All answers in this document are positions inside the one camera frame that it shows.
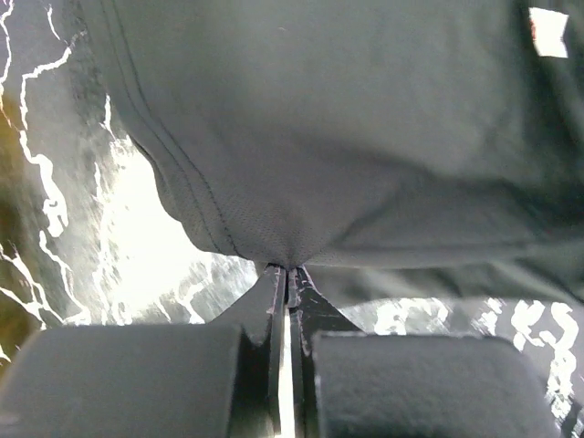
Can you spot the black t-shirt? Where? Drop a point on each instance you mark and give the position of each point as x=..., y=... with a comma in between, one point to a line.
x=394, y=148

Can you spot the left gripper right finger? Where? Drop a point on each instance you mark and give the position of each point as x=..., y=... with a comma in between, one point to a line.
x=350, y=383

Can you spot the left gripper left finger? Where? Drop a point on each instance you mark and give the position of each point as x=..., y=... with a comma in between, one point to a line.
x=218, y=379

